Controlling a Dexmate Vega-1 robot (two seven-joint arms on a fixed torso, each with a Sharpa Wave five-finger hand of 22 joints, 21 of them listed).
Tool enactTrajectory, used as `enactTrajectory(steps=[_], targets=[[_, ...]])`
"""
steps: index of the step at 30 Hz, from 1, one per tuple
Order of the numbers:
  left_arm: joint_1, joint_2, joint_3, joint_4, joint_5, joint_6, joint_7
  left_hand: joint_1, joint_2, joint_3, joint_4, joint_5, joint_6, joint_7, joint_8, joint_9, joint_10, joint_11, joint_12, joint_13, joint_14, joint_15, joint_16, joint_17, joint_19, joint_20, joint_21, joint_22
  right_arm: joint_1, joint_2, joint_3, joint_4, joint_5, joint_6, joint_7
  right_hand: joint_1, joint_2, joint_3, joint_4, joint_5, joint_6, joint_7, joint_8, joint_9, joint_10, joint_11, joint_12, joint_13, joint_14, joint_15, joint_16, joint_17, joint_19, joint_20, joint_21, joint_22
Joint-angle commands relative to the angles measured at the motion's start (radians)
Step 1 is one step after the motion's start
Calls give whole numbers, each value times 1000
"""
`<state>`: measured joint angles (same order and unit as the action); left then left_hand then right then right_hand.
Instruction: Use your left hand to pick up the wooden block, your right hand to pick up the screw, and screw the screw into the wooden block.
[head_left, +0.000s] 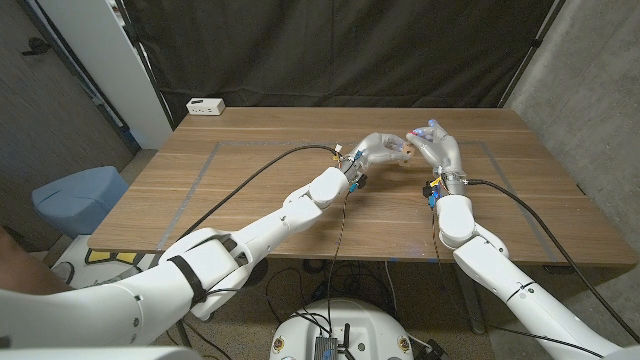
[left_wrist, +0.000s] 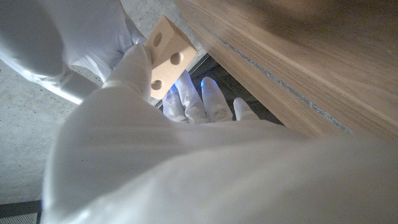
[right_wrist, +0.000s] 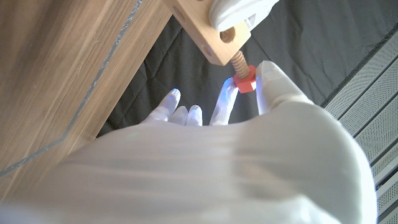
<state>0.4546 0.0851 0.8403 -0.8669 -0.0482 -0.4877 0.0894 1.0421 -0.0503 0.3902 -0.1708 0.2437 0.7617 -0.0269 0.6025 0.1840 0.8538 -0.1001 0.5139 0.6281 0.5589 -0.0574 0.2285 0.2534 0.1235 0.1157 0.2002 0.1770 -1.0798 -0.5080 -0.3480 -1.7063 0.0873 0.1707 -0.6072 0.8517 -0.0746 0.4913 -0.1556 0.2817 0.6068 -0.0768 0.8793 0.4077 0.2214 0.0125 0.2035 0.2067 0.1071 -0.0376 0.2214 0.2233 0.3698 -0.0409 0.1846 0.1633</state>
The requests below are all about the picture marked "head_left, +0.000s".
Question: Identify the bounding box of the black round disc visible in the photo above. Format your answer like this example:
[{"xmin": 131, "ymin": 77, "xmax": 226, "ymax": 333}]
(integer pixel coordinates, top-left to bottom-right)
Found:
[{"xmin": 243, "ymin": 256, "xmax": 270, "ymax": 288}]

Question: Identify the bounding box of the grey table leg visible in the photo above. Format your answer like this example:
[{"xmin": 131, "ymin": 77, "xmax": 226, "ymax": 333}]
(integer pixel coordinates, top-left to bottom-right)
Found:
[{"xmin": 451, "ymin": 262, "xmax": 488, "ymax": 336}]

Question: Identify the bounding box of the black backdrop stand pole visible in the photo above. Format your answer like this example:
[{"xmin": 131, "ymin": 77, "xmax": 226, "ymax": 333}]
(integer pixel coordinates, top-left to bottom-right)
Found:
[
  {"xmin": 113, "ymin": 0, "xmax": 177, "ymax": 132},
  {"xmin": 496, "ymin": 0, "xmax": 569, "ymax": 109}
]

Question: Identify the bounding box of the person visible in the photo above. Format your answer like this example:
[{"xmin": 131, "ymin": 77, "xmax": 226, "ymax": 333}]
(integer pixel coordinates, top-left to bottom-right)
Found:
[{"xmin": 0, "ymin": 227, "xmax": 77, "ymax": 296}]

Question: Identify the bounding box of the black backdrop curtain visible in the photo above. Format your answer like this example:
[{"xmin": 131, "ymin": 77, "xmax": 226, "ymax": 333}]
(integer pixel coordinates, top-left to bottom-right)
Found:
[{"xmin": 121, "ymin": 0, "xmax": 557, "ymax": 125}]

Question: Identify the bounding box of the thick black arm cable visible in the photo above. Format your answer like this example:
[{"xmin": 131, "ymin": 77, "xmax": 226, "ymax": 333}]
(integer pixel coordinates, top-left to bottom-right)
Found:
[
  {"xmin": 174, "ymin": 143, "xmax": 342, "ymax": 242},
  {"xmin": 463, "ymin": 178, "xmax": 640, "ymax": 344}
]

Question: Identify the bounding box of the black cable bundle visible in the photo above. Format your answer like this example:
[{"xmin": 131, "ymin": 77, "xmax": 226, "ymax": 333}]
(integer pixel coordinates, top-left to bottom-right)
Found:
[{"xmin": 263, "ymin": 258, "xmax": 397, "ymax": 324}]

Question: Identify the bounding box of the yellow black striped base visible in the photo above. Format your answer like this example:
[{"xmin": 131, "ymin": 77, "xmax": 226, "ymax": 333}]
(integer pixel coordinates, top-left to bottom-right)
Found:
[{"xmin": 83, "ymin": 248, "xmax": 147, "ymax": 266}]

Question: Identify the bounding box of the blue padded stool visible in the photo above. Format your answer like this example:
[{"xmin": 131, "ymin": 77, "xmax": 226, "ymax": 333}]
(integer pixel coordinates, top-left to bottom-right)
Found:
[{"xmin": 31, "ymin": 165, "xmax": 131, "ymax": 239}]

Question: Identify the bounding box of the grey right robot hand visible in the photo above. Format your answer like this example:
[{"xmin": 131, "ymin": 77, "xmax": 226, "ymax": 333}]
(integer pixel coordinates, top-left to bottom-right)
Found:
[{"xmin": 405, "ymin": 118, "xmax": 467, "ymax": 181}]

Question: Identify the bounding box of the grey electronics box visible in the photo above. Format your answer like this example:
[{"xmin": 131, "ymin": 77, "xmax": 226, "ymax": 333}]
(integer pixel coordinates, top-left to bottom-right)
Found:
[{"xmin": 313, "ymin": 335, "xmax": 341, "ymax": 360}]

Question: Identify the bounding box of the white power strip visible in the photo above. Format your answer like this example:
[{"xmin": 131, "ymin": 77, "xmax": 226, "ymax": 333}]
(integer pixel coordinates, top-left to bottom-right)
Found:
[{"xmin": 185, "ymin": 97, "xmax": 227, "ymax": 117}]

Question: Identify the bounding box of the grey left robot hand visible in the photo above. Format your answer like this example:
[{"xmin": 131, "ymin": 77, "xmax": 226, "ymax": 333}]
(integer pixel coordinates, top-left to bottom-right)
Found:
[{"xmin": 344, "ymin": 131, "xmax": 414, "ymax": 177}]

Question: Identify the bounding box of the thin black hanging cable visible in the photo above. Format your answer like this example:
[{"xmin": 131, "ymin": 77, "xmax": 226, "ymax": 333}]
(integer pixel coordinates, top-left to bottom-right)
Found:
[
  {"xmin": 429, "ymin": 207, "xmax": 592, "ymax": 359},
  {"xmin": 325, "ymin": 191, "xmax": 352, "ymax": 324}
]

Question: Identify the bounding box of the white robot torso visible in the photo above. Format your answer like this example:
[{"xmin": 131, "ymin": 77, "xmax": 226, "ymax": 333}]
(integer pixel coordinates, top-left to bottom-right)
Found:
[{"xmin": 269, "ymin": 297, "xmax": 416, "ymax": 360}]

